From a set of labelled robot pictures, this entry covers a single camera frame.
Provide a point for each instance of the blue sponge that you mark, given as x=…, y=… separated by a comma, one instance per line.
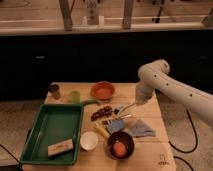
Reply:
x=115, y=126

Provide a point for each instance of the green plastic tray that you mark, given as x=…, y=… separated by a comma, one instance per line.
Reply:
x=53, y=123

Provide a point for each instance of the dark bowl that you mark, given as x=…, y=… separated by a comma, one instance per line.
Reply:
x=124, y=138

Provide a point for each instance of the blue cloth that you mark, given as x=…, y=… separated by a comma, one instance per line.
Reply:
x=141, y=129

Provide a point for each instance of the brown grape bunch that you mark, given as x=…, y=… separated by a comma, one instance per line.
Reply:
x=101, y=113

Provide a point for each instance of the wooden table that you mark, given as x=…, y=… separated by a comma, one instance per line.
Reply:
x=151, y=153

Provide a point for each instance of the yellow banana toy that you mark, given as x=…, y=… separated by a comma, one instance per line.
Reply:
x=102, y=130

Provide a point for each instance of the white cup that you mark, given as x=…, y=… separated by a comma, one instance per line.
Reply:
x=89, y=140

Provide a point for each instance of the green cucumber toy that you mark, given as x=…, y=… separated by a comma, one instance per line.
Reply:
x=88, y=102

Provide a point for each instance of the wooden block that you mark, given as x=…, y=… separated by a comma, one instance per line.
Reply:
x=60, y=147

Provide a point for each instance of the dark brown cup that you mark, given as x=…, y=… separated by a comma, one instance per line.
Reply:
x=54, y=90

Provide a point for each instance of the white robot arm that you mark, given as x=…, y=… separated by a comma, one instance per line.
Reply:
x=154, y=75

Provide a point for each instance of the green cup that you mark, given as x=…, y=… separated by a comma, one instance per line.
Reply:
x=74, y=97

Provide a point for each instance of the orange ball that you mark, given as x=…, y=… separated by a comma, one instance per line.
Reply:
x=119, y=149

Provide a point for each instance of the silver fork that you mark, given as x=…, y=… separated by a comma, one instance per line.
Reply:
x=119, y=118

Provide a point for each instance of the orange bowl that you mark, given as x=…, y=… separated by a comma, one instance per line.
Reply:
x=102, y=90

